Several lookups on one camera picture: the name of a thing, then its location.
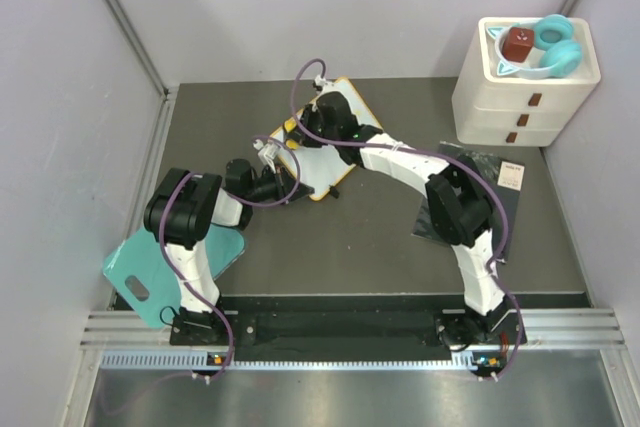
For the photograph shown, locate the black sheet with white label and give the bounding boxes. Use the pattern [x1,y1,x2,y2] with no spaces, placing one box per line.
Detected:
[438,142,525,264]

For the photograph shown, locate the teal white cat-ear headphones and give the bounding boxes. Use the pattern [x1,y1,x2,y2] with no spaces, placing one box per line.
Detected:
[485,14,583,80]

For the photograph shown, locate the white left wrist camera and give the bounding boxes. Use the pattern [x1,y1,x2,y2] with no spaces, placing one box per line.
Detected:
[253,139,280,172]

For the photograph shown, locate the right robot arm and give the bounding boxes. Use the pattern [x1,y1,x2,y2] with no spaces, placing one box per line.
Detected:
[283,91,505,343]

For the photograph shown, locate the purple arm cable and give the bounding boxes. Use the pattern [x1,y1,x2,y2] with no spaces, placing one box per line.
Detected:
[290,58,524,383]
[157,134,302,383]

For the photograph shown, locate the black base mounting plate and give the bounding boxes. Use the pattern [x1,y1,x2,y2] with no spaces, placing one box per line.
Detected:
[159,294,526,362]

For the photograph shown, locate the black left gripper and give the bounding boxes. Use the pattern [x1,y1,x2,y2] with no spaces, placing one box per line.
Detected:
[246,164,314,206]

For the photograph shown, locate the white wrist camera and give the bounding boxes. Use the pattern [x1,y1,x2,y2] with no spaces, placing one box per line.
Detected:
[312,74,335,95]
[253,139,280,172]

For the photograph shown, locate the white three-drawer organizer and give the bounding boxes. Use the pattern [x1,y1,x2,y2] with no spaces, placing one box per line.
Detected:
[452,17,601,147]

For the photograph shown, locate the grey slotted cable duct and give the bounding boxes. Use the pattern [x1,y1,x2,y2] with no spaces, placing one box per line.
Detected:
[100,350,478,372]

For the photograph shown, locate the black whiteboard marker clip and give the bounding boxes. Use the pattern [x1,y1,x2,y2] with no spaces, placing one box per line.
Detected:
[329,186,340,199]

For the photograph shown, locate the brown cube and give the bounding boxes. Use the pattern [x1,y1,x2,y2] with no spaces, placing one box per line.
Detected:
[501,26,535,63]

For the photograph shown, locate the yellow black whiteboard eraser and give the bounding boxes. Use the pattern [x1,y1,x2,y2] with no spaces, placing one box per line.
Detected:
[282,118,304,150]

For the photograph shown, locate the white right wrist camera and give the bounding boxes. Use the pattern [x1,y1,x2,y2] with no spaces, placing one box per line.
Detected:
[312,74,335,95]

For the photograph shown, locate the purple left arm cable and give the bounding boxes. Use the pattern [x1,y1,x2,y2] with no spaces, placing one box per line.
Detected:
[157,134,302,383]

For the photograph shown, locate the teal cutting board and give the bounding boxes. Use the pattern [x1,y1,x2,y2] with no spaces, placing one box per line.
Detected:
[102,225,246,329]

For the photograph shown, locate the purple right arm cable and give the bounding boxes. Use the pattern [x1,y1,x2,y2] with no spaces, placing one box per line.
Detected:
[290,58,524,383]

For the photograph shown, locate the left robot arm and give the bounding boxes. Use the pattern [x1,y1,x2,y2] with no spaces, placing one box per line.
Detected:
[143,158,314,344]

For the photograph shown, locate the yellow framed whiteboard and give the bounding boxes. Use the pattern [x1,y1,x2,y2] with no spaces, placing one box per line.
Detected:
[293,77,382,201]

